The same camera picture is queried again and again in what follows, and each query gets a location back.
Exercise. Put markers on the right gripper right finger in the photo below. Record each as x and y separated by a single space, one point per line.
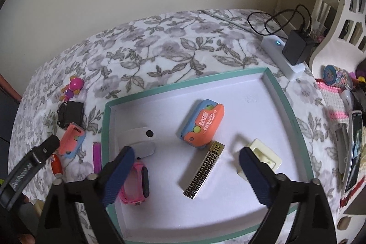
276 192

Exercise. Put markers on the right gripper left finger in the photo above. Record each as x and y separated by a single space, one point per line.
102 190

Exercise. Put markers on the pink smart watch band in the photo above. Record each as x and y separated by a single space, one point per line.
136 188

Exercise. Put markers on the cream plastic hair clip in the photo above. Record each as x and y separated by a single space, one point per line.
265 154

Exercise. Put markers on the black gold patterned box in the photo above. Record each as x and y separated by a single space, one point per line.
211 157

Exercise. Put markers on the orange blue eraser case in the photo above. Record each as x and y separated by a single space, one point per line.
203 123

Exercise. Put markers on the magenta comb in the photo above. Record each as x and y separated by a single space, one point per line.
97 158

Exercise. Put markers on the orange glue bottle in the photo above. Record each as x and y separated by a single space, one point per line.
56 166

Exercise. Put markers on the pink blue eraser case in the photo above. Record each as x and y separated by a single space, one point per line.
71 141

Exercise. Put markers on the white oval device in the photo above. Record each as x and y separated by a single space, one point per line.
141 140

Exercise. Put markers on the floral grey white blanket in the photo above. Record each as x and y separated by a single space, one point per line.
160 50

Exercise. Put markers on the black power adapter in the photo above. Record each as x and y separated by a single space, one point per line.
74 113

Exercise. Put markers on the teal rimmed white tray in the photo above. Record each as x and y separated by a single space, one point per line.
226 207

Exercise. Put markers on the smartphone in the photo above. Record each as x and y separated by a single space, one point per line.
354 151

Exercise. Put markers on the pink doll figure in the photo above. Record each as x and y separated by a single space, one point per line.
73 88

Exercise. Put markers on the pink crochet mat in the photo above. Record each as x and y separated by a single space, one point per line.
334 104

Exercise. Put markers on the round colourful tin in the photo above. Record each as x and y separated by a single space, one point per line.
334 76

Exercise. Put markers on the black charger plug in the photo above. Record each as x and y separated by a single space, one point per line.
297 47

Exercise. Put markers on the white power bank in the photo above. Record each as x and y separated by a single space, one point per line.
273 46

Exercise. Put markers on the white lattice shelf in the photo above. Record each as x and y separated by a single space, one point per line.
344 45

